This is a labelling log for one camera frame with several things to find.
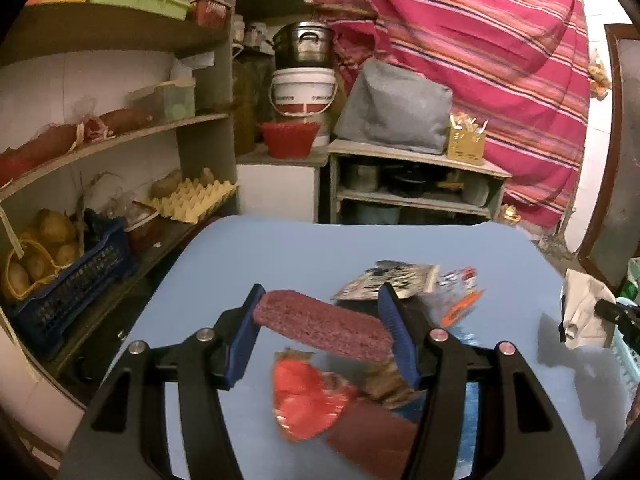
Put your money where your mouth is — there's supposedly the green white packet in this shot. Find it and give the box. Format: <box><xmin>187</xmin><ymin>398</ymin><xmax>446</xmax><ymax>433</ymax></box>
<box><xmin>620</xmin><ymin>257</ymin><xmax>640</xmax><ymax>301</ymax></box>

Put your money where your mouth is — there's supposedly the large steel pot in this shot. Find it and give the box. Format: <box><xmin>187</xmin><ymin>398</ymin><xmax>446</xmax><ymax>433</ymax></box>
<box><xmin>271</xmin><ymin>22</ymin><xmax>337</xmax><ymax>70</ymax></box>

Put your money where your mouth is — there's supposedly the yellow egg tray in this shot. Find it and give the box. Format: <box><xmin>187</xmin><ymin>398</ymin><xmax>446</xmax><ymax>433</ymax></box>
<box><xmin>150</xmin><ymin>177</ymin><xmax>240</xmax><ymax>223</ymax></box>

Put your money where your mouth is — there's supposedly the clear orange plastic wrapper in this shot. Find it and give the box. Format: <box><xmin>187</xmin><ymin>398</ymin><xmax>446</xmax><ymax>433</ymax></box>
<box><xmin>420</xmin><ymin>266</ymin><xmax>488</xmax><ymax>332</ymax></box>

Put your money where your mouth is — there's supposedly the small wooden shelf unit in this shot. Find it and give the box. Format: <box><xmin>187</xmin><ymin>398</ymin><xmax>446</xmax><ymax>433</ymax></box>
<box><xmin>327</xmin><ymin>139</ymin><xmax>513</xmax><ymax>226</ymax></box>

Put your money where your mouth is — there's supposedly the large potato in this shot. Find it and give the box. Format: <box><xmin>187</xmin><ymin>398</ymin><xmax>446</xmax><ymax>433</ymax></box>
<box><xmin>150</xmin><ymin>169</ymin><xmax>185</xmax><ymax>200</ymax></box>

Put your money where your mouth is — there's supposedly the tall wooden shelf unit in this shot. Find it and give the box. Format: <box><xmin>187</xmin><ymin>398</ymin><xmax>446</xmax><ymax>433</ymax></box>
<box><xmin>0</xmin><ymin>0</ymin><xmax>313</xmax><ymax>411</ymax></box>

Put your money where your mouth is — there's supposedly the red striped cloth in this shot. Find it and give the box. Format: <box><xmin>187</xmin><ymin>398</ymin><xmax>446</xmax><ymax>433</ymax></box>
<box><xmin>307</xmin><ymin>0</ymin><xmax>592</xmax><ymax>233</ymax></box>

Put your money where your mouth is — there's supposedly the yellow mesh bag of potatoes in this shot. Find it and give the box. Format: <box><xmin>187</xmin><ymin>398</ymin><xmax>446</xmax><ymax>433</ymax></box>
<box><xmin>0</xmin><ymin>240</ymin><xmax>57</xmax><ymax>303</ymax></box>

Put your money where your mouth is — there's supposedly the blue plastic crate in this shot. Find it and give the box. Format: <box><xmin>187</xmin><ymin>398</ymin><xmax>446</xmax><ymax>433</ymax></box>
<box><xmin>10</xmin><ymin>217</ymin><xmax>138</xmax><ymax>348</ymax></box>

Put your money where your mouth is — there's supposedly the small steel pot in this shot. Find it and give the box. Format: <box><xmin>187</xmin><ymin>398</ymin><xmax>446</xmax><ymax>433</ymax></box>
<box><xmin>345</xmin><ymin>160</ymin><xmax>383</xmax><ymax>193</ymax></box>

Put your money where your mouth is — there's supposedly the green plastic tray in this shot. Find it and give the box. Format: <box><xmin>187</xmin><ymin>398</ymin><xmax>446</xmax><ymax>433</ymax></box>
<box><xmin>86</xmin><ymin>0</ymin><xmax>193</xmax><ymax>21</ymax></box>

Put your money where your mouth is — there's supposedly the hanging yellowish bag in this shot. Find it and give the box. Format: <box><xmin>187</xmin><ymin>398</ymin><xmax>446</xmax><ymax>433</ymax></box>
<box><xmin>587</xmin><ymin>50</ymin><xmax>613</xmax><ymax>98</ymax></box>

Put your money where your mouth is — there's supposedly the white plastic bucket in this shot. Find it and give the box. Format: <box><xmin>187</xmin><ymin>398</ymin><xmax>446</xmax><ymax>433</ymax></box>
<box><xmin>270</xmin><ymin>66</ymin><xmax>337</xmax><ymax>148</ymax></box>

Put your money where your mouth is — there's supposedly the red plastic basket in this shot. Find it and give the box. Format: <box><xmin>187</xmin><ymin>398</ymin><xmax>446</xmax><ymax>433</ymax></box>
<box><xmin>259</xmin><ymin>121</ymin><xmax>322</xmax><ymax>158</ymax></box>

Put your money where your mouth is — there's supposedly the maroon scouring pad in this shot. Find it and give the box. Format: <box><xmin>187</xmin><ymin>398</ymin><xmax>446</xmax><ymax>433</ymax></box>
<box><xmin>252</xmin><ymin>290</ymin><xmax>396</xmax><ymax>363</ymax></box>

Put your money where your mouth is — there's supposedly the white plastic bag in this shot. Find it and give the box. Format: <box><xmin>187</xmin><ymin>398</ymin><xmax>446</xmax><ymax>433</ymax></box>
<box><xmin>82</xmin><ymin>172</ymin><xmax>136</xmax><ymax>216</ymax></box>

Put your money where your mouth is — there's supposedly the light blue plastic basket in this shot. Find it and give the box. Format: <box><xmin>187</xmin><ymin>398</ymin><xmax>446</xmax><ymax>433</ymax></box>
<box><xmin>612</xmin><ymin>297</ymin><xmax>640</xmax><ymax>387</ymax></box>

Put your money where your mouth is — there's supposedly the white cabinet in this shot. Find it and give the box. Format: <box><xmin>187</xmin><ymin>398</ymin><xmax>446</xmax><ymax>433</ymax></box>
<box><xmin>235</xmin><ymin>150</ymin><xmax>331</xmax><ymax>223</ymax></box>

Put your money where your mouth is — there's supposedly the brown patterned wrapper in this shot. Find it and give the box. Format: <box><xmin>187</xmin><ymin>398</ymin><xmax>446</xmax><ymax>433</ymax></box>
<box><xmin>362</xmin><ymin>360</ymin><xmax>417</xmax><ymax>408</ymax></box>

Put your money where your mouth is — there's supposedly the silver black printed packet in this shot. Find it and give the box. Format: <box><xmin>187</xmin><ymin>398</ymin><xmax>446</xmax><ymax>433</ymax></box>
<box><xmin>332</xmin><ymin>260</ymin><xmax>441</xmax><ymax>303</ymax></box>

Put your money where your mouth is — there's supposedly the red white package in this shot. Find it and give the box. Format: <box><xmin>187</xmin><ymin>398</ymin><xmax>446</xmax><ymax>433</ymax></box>
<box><xmin>192</xmin><ymin>0</ymin><xmax>233</xmax><ymax>28</ymax></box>

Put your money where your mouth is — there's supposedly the pile of loose potatoes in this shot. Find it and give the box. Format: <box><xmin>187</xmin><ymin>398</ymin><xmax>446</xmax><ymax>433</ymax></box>
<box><xmin>34</xmin><ymin>208</ymin><xmax>82</xmax><ymax>267</ymax></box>

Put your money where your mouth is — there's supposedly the red mesh bag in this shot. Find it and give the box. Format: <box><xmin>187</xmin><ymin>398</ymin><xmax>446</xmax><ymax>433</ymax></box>
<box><xmin>0</xmin><ymin>107</ymin><xmax>156</xmax><ymax>186</ymax></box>

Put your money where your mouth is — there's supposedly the brown framed door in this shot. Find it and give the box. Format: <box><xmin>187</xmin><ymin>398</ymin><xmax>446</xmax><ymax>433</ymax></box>
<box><xmin>579</xmin><ymin>24</ymin><xmax>640</xmax><ymax>288</ymax></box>

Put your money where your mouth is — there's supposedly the teal basin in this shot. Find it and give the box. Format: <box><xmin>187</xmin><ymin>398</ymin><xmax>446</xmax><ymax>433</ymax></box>
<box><xmin>345</xmin><ymin>201</ymin><xmax>401</xmax><ymax>226</ymax></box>

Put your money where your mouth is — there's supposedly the red snack wrapper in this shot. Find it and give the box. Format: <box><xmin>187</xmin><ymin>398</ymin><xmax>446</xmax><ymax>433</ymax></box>
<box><xmin>270</xmin><ymin>350</ymin><xmax>361</xmax><ymax>443</ymax></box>

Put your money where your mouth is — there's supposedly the clear plastic container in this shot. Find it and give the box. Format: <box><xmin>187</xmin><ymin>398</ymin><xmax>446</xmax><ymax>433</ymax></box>
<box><xmin>127</xmin><ymin>77</ymin><xmax>197</xmax><ymax>123</ymax></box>

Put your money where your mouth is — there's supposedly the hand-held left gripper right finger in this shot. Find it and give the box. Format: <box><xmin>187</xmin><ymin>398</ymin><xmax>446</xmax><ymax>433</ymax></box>
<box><xmin>377</xmin><ymin>282</ymin><xmax>586</xmax><ymax>480</ymax></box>

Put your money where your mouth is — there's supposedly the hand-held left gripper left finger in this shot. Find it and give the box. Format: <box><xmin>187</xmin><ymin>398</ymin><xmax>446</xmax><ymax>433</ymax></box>
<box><xmin>57</xmin><ymin>283</ymin><xmax>267</xmax><ymax>480</ymax></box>

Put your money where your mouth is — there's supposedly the black pan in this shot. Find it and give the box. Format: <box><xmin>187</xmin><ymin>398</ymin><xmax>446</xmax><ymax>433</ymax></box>
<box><xmin>385</xmin><ymin>162</ymin><xmax>442</xmax><ymax>198</ymax></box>

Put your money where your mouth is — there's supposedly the yellow cutlery holder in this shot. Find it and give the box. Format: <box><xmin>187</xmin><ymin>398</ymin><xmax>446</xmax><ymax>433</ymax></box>
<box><xmin>446</xmin><ymin>112</ymin><xmax>488</xmax><ymax>167</ymax></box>

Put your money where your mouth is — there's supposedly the grey lidded pot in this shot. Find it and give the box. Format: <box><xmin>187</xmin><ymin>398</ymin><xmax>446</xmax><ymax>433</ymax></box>
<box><xmin>460</xmin><ymin>175</ymin><xmax>493</xmax><ymax>208</ymax></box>

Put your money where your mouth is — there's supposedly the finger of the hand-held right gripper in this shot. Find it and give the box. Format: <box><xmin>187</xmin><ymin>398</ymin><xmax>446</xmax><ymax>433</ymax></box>
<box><xmin>595</xmin><ymin>299</ymin><xmax>626</xmax><ymax>325</ymax></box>

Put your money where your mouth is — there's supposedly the grey cushion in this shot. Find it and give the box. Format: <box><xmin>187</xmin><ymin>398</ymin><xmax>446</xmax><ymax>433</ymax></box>
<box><xmin>332</xmin><ymin>57</ymin><xmax>453</xmax><ymax>156</ymax></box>

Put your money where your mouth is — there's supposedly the olive patterned sack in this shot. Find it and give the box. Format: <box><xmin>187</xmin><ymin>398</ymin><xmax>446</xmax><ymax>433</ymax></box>
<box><xmin>232</xmin><ymin>55</ymin><xmax>276</xmax><ymax>156</ymax></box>

